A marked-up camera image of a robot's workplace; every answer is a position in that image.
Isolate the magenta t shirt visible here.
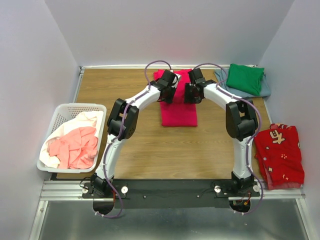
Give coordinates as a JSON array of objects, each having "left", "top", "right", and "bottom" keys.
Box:
[{"left": 159, "top": 68, "right": 198, "bottom": 127}]

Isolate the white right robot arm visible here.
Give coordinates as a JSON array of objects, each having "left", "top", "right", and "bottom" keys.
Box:
[{"left": 184, "top": 68, "right": 259, "bottom": 197}]

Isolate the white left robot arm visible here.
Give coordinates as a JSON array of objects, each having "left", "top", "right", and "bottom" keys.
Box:
[{"left": 90, "top": 70, "right": 181, "bottom": 198}]

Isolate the grey blue folded t shirt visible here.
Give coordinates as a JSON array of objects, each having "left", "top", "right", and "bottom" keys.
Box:
[{"left": 214, "top": 69, "right": 271, "bottom": 98}]

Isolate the green folded t shirt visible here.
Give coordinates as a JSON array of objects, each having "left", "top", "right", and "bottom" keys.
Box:
[{"left": 226, "top": 63, "right": 265, "bottom": 96}]

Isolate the white cream garment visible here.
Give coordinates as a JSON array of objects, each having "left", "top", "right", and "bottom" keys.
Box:
[{"left": 39, "top": 111, "right": 104, "bottom": 170}]

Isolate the red patterned folded t shirt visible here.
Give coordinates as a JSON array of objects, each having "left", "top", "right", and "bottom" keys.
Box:
[{"left": 253, "top": 123, "right": 305, "bottom": 190}]

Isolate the peach pink garment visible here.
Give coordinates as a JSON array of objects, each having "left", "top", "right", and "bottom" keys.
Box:
[{"left": 48, "top": 126, "right": 98, "bottom": 169}]

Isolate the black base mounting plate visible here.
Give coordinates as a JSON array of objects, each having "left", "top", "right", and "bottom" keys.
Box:
[{"left": 82, "top": 179, "right": 260, "bottom": 209}]

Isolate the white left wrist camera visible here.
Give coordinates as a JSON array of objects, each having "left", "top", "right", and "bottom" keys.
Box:
[{"left": 172, "top": 73, "right": 182, "bottom": 89}]

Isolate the aluminium frame rail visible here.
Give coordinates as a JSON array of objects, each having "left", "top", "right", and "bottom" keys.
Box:
[{"left": 29, "top": 180, "right": 319, "bottom": 240}]

